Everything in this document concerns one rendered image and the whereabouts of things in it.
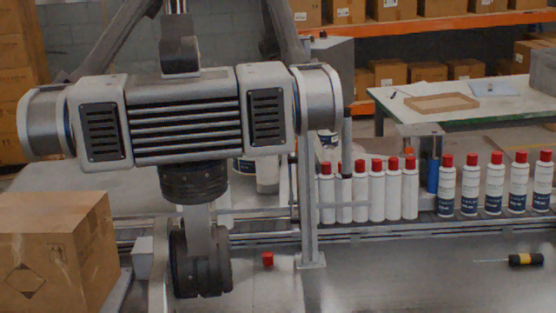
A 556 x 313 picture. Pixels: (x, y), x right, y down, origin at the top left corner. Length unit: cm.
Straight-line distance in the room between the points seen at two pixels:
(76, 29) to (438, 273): 506
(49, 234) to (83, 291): 17
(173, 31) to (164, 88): 11
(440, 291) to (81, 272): 94
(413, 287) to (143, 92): 97
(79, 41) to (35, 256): 483
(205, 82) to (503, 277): 107
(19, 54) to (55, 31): 146
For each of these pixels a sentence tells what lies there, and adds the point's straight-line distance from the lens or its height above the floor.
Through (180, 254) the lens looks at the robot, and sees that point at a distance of 119.
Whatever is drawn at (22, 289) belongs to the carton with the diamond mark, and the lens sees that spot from 165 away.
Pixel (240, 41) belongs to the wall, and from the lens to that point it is 618.
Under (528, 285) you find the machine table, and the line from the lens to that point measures 177.
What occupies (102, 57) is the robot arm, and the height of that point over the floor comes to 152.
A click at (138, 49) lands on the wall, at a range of 622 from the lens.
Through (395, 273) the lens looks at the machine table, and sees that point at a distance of 175.
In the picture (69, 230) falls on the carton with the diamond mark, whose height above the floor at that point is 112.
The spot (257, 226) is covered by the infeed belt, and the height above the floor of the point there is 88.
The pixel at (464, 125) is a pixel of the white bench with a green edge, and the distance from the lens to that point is 326.
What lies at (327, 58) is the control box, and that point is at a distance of 156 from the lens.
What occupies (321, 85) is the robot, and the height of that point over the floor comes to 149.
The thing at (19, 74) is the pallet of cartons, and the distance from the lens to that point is 494.
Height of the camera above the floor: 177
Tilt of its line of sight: 21 degrees down
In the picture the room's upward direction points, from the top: 4 degrees counter-clockwise
